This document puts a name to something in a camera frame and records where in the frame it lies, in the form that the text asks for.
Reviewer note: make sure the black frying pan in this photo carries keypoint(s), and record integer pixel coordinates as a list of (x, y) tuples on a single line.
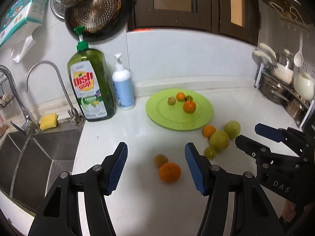
[(107, 32)]

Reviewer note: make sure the small orange near plate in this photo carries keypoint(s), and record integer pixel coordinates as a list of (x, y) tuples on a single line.
[(208, 131)]

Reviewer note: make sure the green dish soap bottle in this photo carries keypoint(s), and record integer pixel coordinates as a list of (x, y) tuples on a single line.
[(90, 81)]

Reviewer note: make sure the large orange mandarin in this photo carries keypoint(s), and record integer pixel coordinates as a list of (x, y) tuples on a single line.
[(169, 172)]

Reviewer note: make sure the white ceramic pot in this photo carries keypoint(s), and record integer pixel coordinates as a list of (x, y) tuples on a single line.
[(304, 86)]

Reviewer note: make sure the small orange on plate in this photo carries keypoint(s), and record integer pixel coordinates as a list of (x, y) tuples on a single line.
[(180, 96)]

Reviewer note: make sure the metal pot rack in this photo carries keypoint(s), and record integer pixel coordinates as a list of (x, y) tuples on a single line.
[(299, 109)]

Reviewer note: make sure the brown fruit beside mandarin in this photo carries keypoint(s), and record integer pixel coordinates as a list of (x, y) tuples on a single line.
[(160, 159)]

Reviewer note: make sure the white pan with handles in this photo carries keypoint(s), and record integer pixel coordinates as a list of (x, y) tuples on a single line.
[(268, 57)]

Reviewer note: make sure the white ladle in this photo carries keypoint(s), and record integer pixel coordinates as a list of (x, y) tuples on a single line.
[(298, 57)]

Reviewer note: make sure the brown round fruit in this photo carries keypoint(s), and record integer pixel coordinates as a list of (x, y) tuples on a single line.
[(171, 101)]

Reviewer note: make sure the perforated brass strainer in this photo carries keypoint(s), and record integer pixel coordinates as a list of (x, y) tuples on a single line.
[(95, 15)]

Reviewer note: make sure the steel pot with lid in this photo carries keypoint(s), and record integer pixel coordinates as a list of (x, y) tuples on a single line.
[(286, 59)]

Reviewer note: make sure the hanging round steel lid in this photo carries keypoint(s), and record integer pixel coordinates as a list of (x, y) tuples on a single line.
[(290, 10)]

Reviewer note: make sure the wire sink basket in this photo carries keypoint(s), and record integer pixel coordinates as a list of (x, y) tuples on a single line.
[(6, 94)]

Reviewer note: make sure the curved chrome faucet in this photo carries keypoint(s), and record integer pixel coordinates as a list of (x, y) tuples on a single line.
[(44, 83)]

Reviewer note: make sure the teal white paper pack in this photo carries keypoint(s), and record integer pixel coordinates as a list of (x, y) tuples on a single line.
[(19, 23)]

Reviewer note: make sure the green plate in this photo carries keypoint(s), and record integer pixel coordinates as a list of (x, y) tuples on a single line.
[(173, 116)]

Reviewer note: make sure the yellow sponge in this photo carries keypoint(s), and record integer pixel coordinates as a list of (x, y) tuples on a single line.
[(48, 122)]

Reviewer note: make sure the large yellow-green fruit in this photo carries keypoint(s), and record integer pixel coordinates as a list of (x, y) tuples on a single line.
[(219, 141)]

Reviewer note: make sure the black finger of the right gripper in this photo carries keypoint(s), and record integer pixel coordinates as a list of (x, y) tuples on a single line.
[(262, 154)]

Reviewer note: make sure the steel pot on rack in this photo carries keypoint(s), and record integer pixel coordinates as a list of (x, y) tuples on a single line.
[(274, 91)]

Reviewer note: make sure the steel sink basin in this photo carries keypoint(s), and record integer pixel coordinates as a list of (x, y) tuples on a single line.
[(30, 166)]

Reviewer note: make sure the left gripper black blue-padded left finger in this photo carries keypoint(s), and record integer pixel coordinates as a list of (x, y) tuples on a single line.
[(59, 212)]

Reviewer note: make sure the white blue pump bottle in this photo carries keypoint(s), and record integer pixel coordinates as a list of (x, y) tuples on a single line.
[(123, 86)]

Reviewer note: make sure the chrome sink tap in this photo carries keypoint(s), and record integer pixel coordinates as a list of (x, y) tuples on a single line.
[(30, 126)]

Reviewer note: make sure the dark brown window frame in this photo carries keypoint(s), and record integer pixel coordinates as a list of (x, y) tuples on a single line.
[(234, 18)]

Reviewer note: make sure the small green fruit on plate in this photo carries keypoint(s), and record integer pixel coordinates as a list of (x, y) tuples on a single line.
[(188, 98)]

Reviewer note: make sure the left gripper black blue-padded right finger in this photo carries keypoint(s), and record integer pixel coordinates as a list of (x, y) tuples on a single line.
[(253, 213)]

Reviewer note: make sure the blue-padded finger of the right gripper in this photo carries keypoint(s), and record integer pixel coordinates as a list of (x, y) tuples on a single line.
[(269, 132)]

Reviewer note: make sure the yellow-green round fruit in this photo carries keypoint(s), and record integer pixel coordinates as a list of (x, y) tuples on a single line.
[(233, 129)]

